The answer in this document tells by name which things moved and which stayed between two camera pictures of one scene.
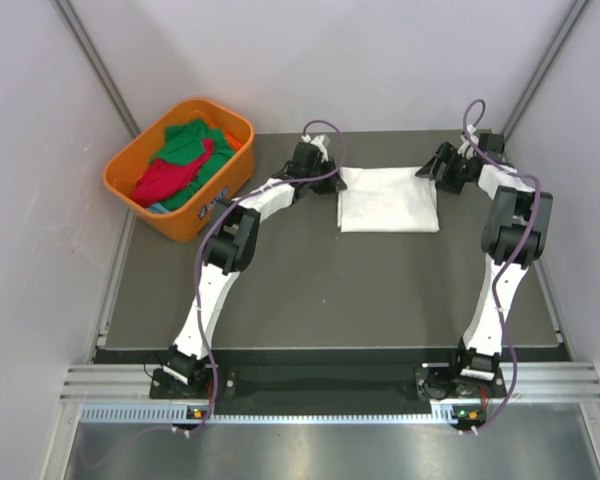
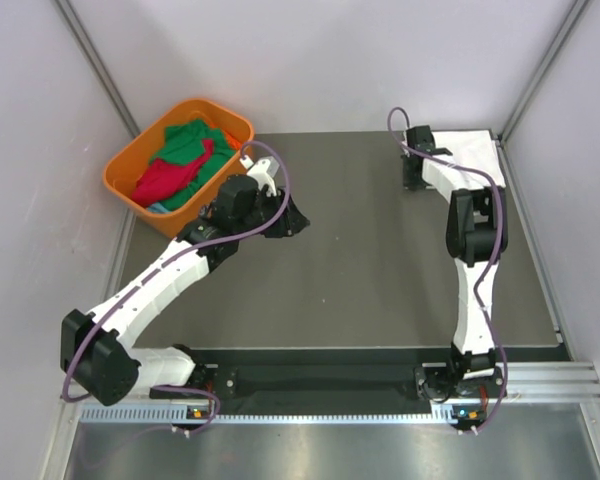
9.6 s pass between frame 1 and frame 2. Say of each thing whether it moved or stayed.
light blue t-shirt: stayed
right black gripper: moved
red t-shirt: stayed
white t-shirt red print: moved
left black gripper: moved
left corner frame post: stayed
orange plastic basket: stayed
